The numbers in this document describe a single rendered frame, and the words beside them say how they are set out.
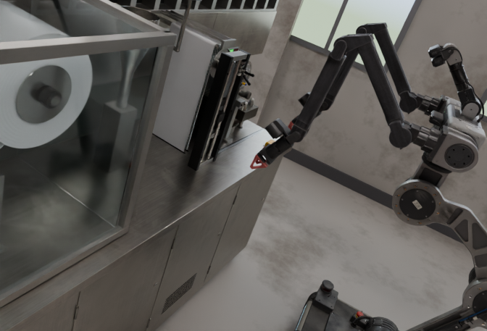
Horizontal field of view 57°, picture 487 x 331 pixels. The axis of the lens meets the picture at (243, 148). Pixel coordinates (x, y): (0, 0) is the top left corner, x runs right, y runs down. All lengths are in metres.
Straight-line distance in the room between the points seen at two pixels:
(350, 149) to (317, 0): 1.38
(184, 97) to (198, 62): 0.18
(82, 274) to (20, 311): 0.20
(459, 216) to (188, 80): 1.26
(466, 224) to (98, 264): 1.41
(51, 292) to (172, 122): 1.02
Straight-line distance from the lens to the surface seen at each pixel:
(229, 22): 2.64
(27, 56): 0.94
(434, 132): 1.70
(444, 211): 2.01
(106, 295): 1.67
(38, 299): 1.37
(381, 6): 4.03
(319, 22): 4.12
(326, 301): 2.62
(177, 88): 2.05
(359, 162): 4.35
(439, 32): 4.04
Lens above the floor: 1.93
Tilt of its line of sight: 26 degrees down
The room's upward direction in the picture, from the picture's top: 20 degrees clockwise
